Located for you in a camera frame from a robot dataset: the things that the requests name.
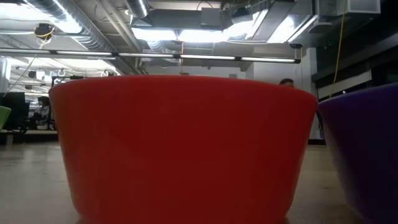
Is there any purple plastic bowl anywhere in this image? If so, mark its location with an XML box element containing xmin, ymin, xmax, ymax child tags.
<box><xmin>317</xmin><ymin>82</ymin><xmax>398</xmax><ymax>224</ymax></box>

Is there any red plastic bowl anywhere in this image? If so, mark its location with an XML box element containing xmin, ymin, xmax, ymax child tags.
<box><xmin>48</xmin><ymin>74</ymin><xmax>318</xmax><ymax>224</ymax></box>

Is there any silver round air duct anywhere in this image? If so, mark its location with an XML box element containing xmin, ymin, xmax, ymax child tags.
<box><xmin>126</xmin><ymin>0</ymin><xmax>150</xmax><ymax>19</ymax></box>
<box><xmin>24</xmin><ymin>0</ymin><xmax>125</xmax><ymax>54</ymax></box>

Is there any long linear ceiling light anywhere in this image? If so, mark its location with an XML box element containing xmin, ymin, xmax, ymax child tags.
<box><xmin>0</xmin><ymin>48</ymin><xmax>302</xmax><ymax>64</ymax></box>

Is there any black computer monitor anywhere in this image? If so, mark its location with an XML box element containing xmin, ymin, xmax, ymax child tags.
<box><xmin>0</xmin><ymin>91</ymin><xmax>29</xmax><ymax>131</ymax></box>

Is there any yellow hanging cable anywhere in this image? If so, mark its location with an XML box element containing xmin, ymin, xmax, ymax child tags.
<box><xmin>328</xmin><ymin>0</ymin><xmax>348</xmax><ymax>100</ymax></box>

